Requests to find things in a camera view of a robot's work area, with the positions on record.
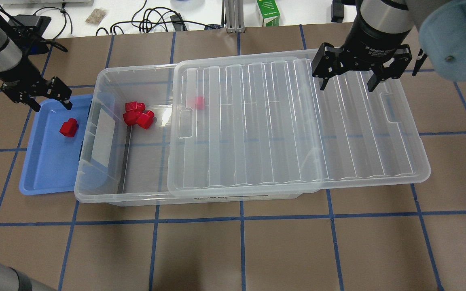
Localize black cable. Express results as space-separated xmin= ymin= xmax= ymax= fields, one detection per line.
xmin=95 ymin=0 xmax=225 ymax=37

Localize clear plastic storage box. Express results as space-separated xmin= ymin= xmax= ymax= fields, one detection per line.
xmin=74 ymin=64 xmax=299 ymax=207

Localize clear plastic box lid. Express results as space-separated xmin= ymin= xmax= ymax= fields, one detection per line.
xmin=167 ymin=49 xmax=431 ymax=198

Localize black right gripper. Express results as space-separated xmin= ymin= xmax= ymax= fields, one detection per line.
xmin=312 ymin=42 xmax=413 ymax=92

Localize green cardboard box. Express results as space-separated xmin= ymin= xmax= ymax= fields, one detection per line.
xmin=255 ymin=0 xmax=281 ymax=27

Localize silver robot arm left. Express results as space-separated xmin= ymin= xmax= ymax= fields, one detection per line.
xmin=0 ymin=8 xmax=72 ymax=112

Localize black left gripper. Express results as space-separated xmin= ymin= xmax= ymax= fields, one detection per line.
xmin=1 ymin=77 xmax=73 ymax=112

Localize aluminium frame post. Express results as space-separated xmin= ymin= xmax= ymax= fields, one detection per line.
xmin=222 ymin=0 xmax=245 ymax=33

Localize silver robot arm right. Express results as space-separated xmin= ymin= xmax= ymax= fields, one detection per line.
xmin=311 ymin=0 xmax=466 ymax=92

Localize blue plastic tray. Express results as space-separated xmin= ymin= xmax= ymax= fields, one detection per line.
xmin=19 ymin=94 xmax=93 ymax=196

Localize red block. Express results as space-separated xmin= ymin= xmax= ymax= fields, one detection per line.
xmin=192 ymin=96 xmax=205 ymax=110
xmin=123 ymin=111 xmax=141 ymax=127
xmin=125 ymin=101 xmax=146 ymax=112
xmin=59 ymin=118 xmax=79 ymax=138
xmin=136 ymin=110 xmax=155 ymax=130

